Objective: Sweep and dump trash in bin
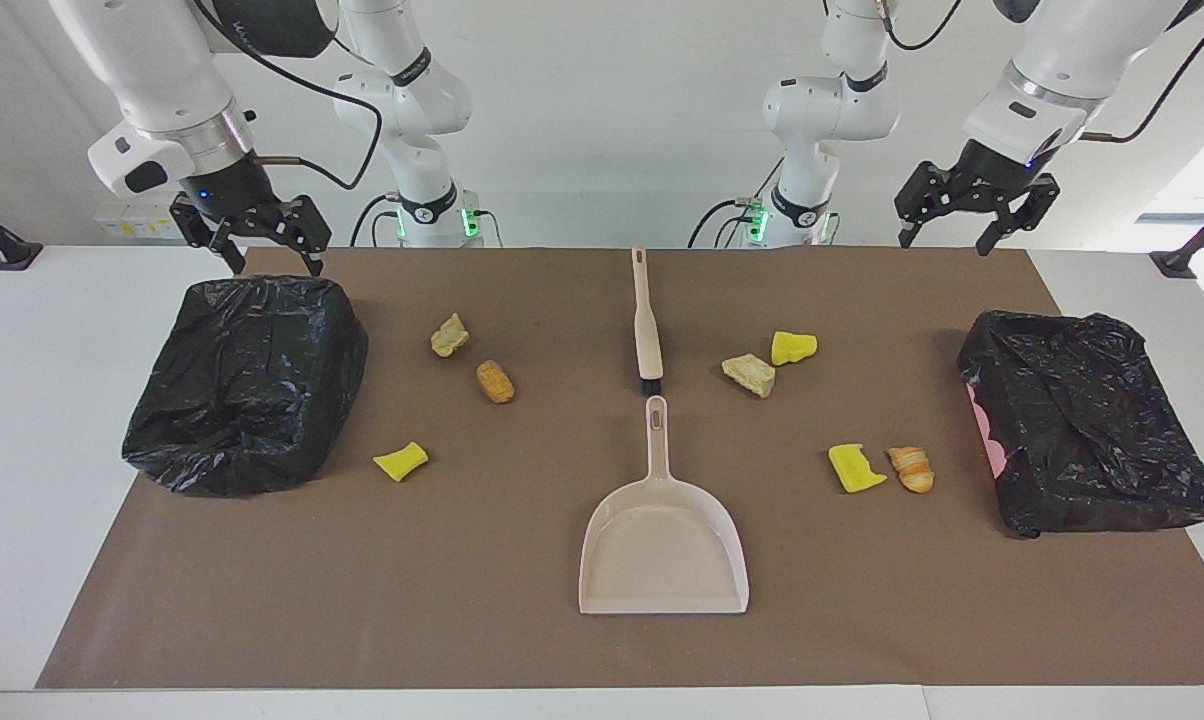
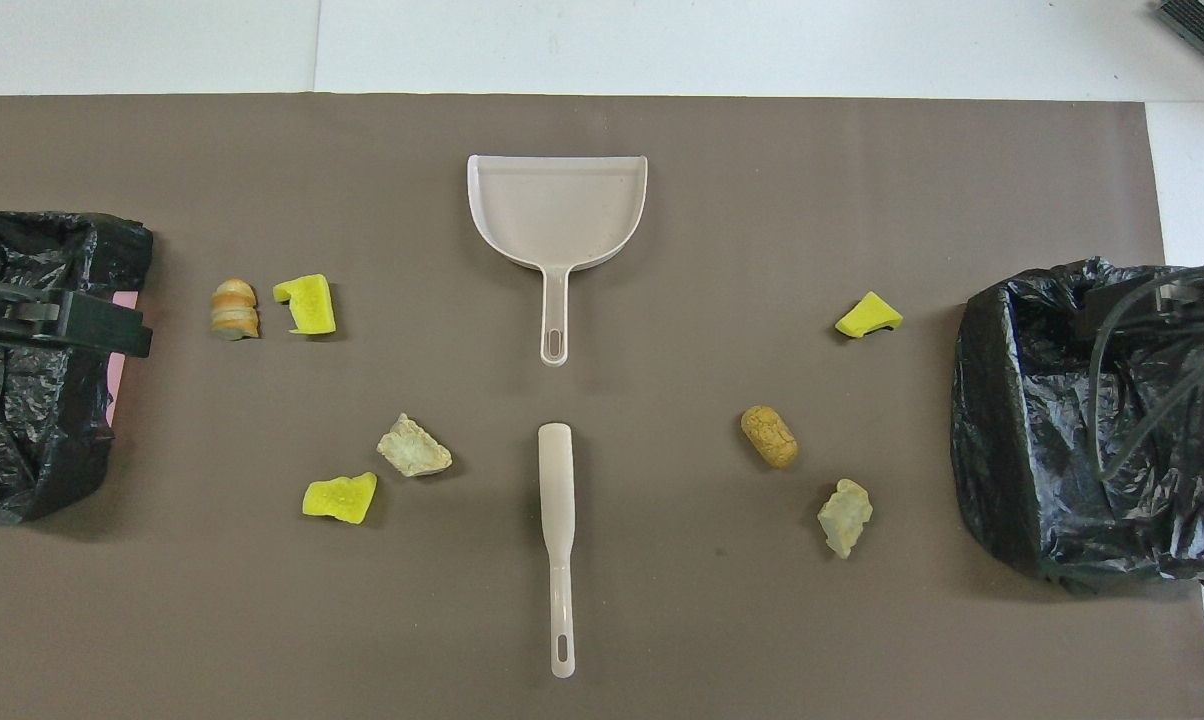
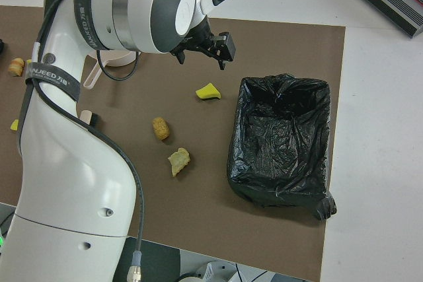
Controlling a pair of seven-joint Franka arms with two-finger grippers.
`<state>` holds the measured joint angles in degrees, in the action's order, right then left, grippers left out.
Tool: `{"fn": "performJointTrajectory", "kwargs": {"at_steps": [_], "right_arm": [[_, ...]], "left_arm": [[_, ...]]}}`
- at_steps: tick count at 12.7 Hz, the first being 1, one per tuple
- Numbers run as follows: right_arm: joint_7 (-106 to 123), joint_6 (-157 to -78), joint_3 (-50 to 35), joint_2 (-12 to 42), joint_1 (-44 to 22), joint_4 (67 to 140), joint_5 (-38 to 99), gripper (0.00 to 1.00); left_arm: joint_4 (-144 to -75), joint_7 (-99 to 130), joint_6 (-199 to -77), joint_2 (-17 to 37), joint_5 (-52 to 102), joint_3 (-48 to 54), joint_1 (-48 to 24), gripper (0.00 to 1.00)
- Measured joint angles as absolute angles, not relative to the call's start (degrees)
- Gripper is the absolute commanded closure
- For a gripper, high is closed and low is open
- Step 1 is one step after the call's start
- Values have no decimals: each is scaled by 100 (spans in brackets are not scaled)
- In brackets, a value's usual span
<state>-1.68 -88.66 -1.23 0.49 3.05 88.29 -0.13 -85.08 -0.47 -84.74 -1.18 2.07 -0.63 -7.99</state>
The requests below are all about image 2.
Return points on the yellow sponge wedge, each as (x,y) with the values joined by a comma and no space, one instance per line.
(868,317)

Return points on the bin lined with black bag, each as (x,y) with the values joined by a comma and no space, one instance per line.
(1012,420)

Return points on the orange striped bread piece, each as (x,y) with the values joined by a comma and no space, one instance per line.
(234,312)

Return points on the pink bin with black bag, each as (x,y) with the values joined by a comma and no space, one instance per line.
(22,440)

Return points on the brown cork-like bread roll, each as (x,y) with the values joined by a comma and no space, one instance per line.
(770,437)

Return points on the beige plastic dustpan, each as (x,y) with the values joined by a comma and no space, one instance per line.
(557,210)

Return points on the brown table mat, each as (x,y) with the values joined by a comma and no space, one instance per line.
(812,170)

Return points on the beige hand brush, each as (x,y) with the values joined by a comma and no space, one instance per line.
(556,480)

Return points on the pale crumbly bread chunk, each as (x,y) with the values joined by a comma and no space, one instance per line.
(845,516)
(414,448)

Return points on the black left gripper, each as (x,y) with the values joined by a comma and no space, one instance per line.
(22,315)

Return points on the yellow sponge piece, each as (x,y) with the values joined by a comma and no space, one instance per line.
(340,498)
(307,305)

